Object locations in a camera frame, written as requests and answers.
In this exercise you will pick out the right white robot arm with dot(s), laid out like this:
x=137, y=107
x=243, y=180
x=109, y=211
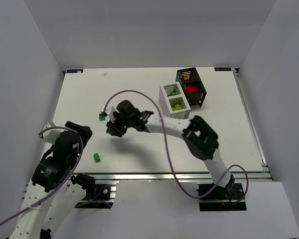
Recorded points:
x=200, y=138

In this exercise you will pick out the left blue label sticker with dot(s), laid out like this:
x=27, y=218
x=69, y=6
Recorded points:
x=74, y=71

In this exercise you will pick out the right blue label sticker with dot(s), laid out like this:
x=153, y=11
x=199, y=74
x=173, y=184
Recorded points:
x=222, y=69

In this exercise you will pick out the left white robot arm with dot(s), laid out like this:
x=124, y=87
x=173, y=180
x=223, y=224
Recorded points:
x=53, y=190

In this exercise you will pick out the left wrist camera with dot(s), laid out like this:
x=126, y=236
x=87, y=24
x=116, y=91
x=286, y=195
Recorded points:
x=50, y=132

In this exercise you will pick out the lime green lego plate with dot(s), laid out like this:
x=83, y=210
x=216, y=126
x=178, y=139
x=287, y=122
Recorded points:
x=177, y=107

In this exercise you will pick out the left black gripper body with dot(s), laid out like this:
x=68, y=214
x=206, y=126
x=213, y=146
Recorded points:
x=79, y=128

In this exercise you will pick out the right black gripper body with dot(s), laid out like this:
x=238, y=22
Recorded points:
x=115, y=128

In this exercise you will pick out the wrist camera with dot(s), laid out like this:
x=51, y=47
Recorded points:
x=50, y=132
x=108, y=111

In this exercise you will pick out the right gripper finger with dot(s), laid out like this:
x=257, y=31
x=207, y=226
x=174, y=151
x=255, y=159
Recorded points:
x=116, y=133
x=111, y=125

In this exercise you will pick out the blue label sticker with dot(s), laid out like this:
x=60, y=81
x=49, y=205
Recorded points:
x=74, y=71
x=222, y=69

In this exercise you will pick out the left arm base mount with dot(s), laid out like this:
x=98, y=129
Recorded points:
x=99, y=194

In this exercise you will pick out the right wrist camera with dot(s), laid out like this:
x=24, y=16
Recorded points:
x=108, y=111

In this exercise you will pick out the white slotted container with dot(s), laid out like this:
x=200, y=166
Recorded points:
x=173, y=101

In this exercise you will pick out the black slotted container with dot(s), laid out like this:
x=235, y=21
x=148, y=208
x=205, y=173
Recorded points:
x=195, y=80

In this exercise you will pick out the red lime rounded lego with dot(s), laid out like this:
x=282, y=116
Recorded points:
x=191, y=89

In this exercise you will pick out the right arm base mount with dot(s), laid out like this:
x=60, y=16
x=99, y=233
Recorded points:
x=217, y=201

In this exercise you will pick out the green square lego brick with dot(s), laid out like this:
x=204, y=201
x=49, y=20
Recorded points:
x=102, y=117

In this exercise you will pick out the small green lego brick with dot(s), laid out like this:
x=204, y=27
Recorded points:
x=96, y=157

